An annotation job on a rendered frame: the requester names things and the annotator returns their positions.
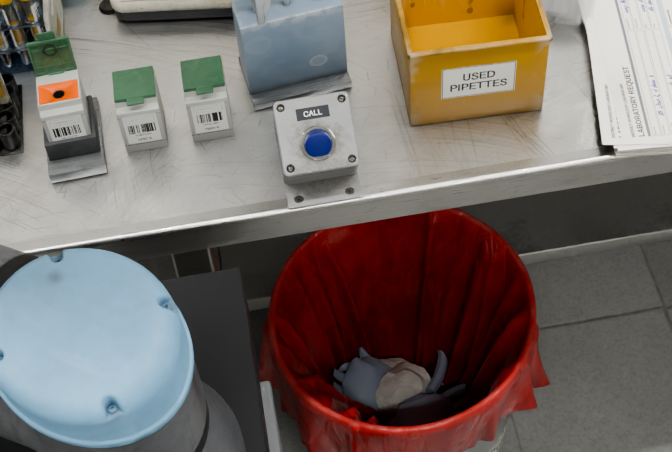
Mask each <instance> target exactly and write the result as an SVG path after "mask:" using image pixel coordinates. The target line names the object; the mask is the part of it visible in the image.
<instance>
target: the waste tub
mask: <svg viewBox="0 0 672 452"><path fill-rule="evenodd" d="M390 20H391V36H392V41H393V46H394V51H395V55H396V60H397V65H398V70H399V75H400V79H401V84H402V89H403V94H404V99H405V103H406V108H407V113H408V118H409V122H410V125H411V126H418V125H426V124H433V123H441V122H449V121H457V120H465V119H473V118H480V117H488V116H496V115H504V114H512V113H520V112H528V111H535V110H541V109H542V106H543V97H544V88H545V80H546V71H547V62H548V53H549V44H550V41H552V40H553V37H552V33H551V30H550V27H549V24H548V21H547V18H546V15H545V12H544V8H543V5H542V2H541V0H390Z"/></svg>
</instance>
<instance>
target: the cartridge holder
mask: <svg viewBox="0 0 672 452"><path fill-rule="evenodd" d="M86 98H87V101H88V107H89V116H90V125H91V133H92V134H90V135H85V136H80V137H74V138H69V139H64V140H59V141H53V142H49V141H48V138H47V135H46V132H45V130H44V127H43V135H44V147H45V149H46V152H47V164H48V176H49V178H50V181H51V183H56V182H61V181H66V180H71V179H76V178H82V177H87V176H92V175H97V174H102V173H107V164H106V155H105V147H104V139H103V131H102V122H101V114H100V106H99V102H98V99H97V97H93V98H92V96H91V95H88V96H86Z"/></svg>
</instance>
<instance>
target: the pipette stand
mask: <svg viewBox="0 0 672 452"><path fill-rule="evenodd" d="M231 7H232V13H233V19H234V25H235V31H236V37H237V43H238V49H239V55H240V57H238V60H239V64H240V67H241V70H242V73H243V76H244V79H245V82H246V85H247V88H248V91H249V94H250V97H251V100H252V103H253V106H254V109H255V111H256V110H260V109H264V108H268V107H272V106H273V104H274V103H275V102H278V101H284V100H290V99H296V98H303V97H309V96H315V95H320V94H324V93H328V92H332V91H336V90H340V89H345V88H349V87H352V81H351V78H350V76H349V73H348V71H347V56H346V41H345V26H344V12H343V4H342V1H341V0H289V5H287V6H286V5H284V0H271V4H270V8H269V11H268V15H267V18H266V22H265V23H264V24H261V25H258V23H257V19H256V14H255V13H254V12H253V6H252V0H234V1H231Z"/></svg>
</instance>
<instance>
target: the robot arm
mask: <svg viewBox="0 0 672 452"><path fill-rule="evenodd" d="M252 1H253V5H254V10H255V14H256V19H257V23H258V25H261V24H264V23H265V22H266V18H267V15H268V11H269V8H270V4H271V0H252ZM0 437H3V438H5V439H8V440H11V441H13V442H16V443H19V444H21V445H24V446H26V447H29V448H31V449H33V450H35V451H36V452H246V448H245V443H244V439H243V436H242V432H241V429H240V426H239V424H238V421H237V419H236V417H235V415H234V413H233V412H232V410H231V409H230V407H229V406H228V404H227V403H226V402H225V400H224V399H223V398H222V397H221V396H220V395H219V394H218V393H217V392H216V391H215V390H214V389H212V388H211V387H210V386H209V385H207V384H206V383H204V382H203V381H201V379H200V376H199V373H198V370H197V366H196V363H195V360H194V351H193V344H192V339H191V335H190V332H189V329H188V326H187V324H186V322H185V319H184V317H183V315H182V313H181V312H180V310H179V308H178V307H177V305H176V304H175V302H174V301H173V299H172V298H171V296H170V294H169V293H168V291H167V290H166V288H165V287H164V286H163V284H162V283H161V282H160V281H159V280H158V279H157V278H156V277H155V276H154V275H153V274H152V273H151V272H150V271H148V270H147V269H146V268H144V267H143V266H142V265H140V264H138V263H137V262H135V261H133V260H131V259H129V258H127V257H125V256H122V255H120V254H117V253H114V252H110V251H106V250H100V249H92V248H75V249H66V250H63V251H62V254H61V255H58V256H53V257H49V256H48V255H44V256H41V257H37V256H34V255H31V254H28V253H25V252H22V251H19V250H16V249H13V248H10V247H7V246H4V245H1V244H0Z"/></svg>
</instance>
